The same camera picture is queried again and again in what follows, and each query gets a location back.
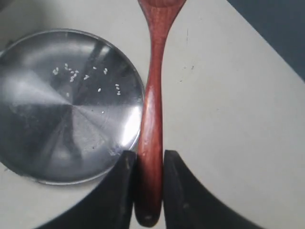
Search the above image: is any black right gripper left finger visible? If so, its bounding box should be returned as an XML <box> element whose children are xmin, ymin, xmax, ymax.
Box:
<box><xmin>39</xmin><ymin>151</ymin><xmax>136</xmax><ymax>229</ymax></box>

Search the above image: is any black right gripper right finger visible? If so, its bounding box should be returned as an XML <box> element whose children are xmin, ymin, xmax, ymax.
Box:
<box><xmin>163</xmin><ymin>150</ymin><xmax>259</xmax><ymax>229</ymax></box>

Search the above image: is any dark red wooden spoon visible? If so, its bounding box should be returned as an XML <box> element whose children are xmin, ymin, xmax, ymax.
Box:
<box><xmin>134</xmin><ymin>0</ymin><xmax>185</xmax><ymax>228</ymax></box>

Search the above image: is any round steel plate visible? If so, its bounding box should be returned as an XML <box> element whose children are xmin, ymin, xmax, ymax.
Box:
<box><xmin>0</xmin><ymin>29</ymin><xmax>144</xmax><ymax>185</ymax></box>

